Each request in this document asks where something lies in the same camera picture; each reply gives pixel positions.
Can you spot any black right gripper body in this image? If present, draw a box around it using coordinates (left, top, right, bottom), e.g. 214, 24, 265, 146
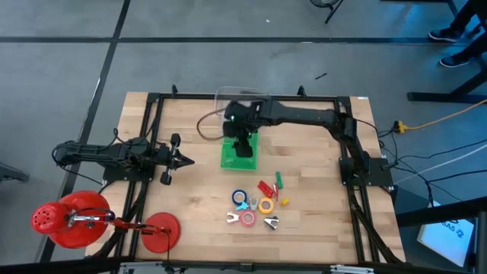
222, 99, 272, 159

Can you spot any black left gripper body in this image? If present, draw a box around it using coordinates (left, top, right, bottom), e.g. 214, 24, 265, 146
154, 132, 183, 186

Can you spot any clear plastic container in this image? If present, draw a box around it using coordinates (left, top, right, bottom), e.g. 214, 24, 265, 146
214, 85, 272, 115

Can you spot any blue tape roll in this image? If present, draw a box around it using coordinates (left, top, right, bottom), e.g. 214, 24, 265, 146
231, 189, 248, 206

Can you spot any pink tape roll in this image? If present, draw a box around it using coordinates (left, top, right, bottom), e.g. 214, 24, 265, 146
239, 209, 257, 228

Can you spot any yellow tape roll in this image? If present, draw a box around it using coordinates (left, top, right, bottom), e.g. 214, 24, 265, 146
258, 197, 275, 215

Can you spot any red desk lamp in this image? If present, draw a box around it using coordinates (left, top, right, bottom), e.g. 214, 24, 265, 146
30, 190, 182, 254

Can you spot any black fan stand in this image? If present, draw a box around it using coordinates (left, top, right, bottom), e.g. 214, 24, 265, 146
308, 0, 345, 24

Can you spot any dark grey stand foot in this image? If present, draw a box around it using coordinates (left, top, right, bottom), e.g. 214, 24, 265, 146
0, 161, 30, 183

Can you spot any black desk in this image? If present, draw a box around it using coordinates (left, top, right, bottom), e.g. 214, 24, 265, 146
406, 68, 487, 104

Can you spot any black metal beam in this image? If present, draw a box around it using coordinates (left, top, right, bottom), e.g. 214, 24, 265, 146
395, 196, 487, 274

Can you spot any person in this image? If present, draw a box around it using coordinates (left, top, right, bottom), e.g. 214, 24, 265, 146
428, 0, 487, 69

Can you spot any white printed sign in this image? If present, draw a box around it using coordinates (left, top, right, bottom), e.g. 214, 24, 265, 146
416, 200, 476, 268

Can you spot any black aluminium table frame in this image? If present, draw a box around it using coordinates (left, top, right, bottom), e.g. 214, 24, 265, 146
85, 84, 408, 274

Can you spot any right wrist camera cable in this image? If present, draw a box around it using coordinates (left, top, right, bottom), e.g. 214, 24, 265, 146
196, 107, 229, 142

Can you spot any yellow extension cable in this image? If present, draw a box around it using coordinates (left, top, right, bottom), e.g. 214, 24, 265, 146
393, 97, 487, 134

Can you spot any white floor cable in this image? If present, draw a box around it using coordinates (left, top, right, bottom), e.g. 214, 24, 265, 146
393, 143, 487, 186

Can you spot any black floor cable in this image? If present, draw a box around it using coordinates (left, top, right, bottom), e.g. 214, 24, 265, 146
395, 139, 487, 163
425, 169, 487, 184

